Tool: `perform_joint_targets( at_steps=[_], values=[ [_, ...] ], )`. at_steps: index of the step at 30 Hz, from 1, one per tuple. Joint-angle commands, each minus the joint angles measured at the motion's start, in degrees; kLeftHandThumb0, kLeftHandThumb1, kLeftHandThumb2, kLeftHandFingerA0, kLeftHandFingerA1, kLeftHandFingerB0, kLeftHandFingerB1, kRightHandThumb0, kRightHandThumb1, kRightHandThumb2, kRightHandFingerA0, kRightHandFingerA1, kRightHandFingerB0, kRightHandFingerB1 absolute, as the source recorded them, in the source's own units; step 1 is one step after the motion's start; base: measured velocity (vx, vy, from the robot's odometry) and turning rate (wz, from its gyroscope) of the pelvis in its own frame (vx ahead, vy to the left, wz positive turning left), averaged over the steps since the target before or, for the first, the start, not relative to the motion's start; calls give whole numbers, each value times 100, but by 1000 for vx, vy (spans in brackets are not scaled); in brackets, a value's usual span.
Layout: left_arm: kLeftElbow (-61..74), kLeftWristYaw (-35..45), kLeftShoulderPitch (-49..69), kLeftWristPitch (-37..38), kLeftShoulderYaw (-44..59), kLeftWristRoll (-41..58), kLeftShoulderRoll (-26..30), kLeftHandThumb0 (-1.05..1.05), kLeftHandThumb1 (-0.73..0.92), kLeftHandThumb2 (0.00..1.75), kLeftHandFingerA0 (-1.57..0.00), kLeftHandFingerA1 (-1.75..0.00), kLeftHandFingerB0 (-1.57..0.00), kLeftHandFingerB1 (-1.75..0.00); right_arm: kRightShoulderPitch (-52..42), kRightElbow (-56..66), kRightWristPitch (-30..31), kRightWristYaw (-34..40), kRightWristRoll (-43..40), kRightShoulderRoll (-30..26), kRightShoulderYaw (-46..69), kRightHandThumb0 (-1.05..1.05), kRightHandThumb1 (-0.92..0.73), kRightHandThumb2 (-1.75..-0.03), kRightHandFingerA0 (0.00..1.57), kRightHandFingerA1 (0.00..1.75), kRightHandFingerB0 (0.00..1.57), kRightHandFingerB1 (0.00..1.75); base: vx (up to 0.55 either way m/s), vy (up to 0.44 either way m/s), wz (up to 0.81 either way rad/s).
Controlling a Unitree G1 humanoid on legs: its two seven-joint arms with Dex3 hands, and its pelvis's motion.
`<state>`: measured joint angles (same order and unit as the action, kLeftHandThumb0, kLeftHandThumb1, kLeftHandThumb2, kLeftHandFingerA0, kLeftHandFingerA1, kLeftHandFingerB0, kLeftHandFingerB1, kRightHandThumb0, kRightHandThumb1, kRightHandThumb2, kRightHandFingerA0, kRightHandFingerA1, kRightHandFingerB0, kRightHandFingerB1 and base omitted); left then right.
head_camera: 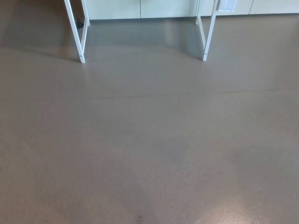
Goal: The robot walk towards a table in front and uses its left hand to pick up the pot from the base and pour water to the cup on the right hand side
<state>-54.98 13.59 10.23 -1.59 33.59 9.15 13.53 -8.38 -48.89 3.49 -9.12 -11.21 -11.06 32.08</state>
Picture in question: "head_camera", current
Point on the white table leg frame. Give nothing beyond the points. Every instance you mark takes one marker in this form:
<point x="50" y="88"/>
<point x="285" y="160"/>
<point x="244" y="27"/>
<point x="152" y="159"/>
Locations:
<point x="75" y="31"/>
<point x="210" y="35"/>

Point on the small black floor object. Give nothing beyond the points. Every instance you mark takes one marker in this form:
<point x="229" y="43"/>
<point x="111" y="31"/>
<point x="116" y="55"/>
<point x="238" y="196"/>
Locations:
<point x="80" y="23"/>

